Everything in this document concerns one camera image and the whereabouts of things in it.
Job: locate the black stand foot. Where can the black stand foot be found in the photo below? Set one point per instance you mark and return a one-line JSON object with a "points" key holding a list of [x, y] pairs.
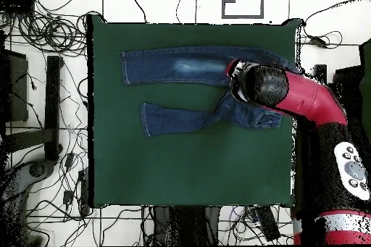
{"points": [[321, 70], [52, 99]]}

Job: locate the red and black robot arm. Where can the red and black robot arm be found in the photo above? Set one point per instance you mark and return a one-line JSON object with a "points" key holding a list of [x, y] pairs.
{"points": [[313, 99]]}

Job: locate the dark green table cloth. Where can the dark green table cloth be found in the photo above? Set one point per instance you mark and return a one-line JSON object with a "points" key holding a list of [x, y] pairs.
{"points": [[188, 171]]}

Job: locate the black rectangular box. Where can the black rectangular box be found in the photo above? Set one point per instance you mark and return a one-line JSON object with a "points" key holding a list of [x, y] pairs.
{"points": [[268, 223]]}

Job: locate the black power strip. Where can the black power strip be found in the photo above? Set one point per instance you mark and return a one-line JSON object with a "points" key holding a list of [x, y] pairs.
{"points": [[84, 192]]}

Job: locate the dark box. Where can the dark box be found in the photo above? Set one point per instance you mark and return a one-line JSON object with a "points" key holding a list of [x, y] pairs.
{"points": [[17, 90], [347, 81]]}

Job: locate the green cloth sheet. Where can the green cloth sheet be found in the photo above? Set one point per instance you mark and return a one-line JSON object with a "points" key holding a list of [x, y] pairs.
{"points": [[366, 84]]}

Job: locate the blue denim jeans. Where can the blue denim jeans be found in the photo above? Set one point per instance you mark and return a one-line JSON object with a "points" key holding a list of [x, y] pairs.
{"points": [[162, 67]]}

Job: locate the flat black box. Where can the flat black box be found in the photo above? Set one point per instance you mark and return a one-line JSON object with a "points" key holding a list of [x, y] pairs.
{"points": [[17, 6]]}

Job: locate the grey square frame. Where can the grey square frame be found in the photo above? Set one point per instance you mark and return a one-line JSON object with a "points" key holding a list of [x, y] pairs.
{"points": [[262, 0]]}

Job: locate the grey office chair base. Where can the grey office chair base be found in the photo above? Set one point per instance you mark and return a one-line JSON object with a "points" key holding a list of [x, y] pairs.
{"points": [[17, 183]]}

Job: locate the black power adapter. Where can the black power adapter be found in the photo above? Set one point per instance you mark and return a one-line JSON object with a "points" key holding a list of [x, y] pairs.
{"points": [[318, 41], [68, 197]]}

